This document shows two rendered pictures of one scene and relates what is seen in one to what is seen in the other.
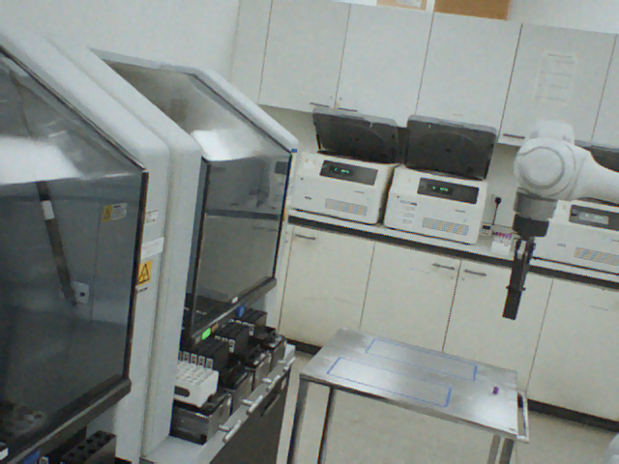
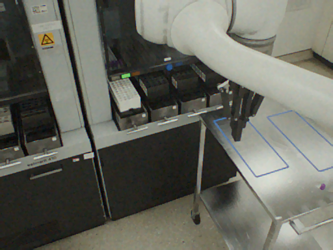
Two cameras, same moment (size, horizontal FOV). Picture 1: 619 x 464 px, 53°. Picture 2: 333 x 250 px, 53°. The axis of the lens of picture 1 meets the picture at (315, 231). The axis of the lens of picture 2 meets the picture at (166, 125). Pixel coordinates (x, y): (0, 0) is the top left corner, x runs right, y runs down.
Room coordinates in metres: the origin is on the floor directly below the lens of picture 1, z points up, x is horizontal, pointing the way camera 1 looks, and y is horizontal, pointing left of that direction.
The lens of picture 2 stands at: (0.84, -0.88, 1.74)
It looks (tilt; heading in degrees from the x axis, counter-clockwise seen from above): 40 degrees down; 54
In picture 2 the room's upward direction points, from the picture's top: 1 degrees counter-clockwise
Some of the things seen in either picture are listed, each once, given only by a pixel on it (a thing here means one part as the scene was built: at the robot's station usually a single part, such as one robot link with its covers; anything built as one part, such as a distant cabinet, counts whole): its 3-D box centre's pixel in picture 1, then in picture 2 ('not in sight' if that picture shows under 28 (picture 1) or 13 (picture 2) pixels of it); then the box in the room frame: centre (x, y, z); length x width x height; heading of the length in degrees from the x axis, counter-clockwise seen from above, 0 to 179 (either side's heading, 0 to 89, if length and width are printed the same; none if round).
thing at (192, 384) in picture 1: (156, 375); (121, 89); (1.45, 0.34, 0.83); 0.30 x 0.10 x 0.06; 76
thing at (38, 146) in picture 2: not in sight; (35, 102); (1.09, 0.57, 0.78); 0.73 x 0.14 x 0.09; 76
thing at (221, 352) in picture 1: (218, 359); (157, 90); (1.58, 0.21, 0.85); 0.12 x 0.02 x 0.06; 167
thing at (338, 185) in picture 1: (351, 163); not in sight; (4.01, -0.16, 1.22); 0.62 x 0.56 x 0.64; 164
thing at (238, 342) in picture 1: (239, 340); (186, 83); (1.72, 0.17, 0.85); 0.12 x 0.02 x 0.06; 166
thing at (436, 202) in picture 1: (442, 176); not in sight; (3.87, -0.73, 1.24); 0.62 x 0.56 x 0.69; 167
